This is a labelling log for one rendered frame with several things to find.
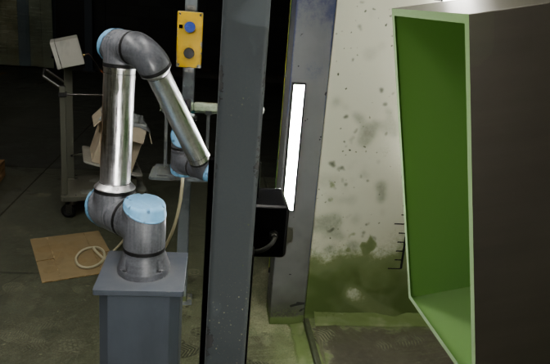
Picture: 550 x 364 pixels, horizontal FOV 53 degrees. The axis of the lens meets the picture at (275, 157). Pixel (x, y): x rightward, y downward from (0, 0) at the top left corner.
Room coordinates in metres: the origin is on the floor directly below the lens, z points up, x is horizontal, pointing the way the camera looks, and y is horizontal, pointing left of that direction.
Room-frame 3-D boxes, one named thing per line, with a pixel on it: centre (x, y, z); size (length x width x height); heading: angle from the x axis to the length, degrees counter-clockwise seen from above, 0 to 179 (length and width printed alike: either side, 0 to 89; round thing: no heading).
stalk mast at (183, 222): (2.72, 0.46, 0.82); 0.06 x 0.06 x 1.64; 7
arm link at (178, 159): (2.20, 0.38, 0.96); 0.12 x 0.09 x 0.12; 54
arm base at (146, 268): (1.83, 0.45, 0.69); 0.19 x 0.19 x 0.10
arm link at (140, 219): (1.84, 0.45, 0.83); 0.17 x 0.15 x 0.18; 54
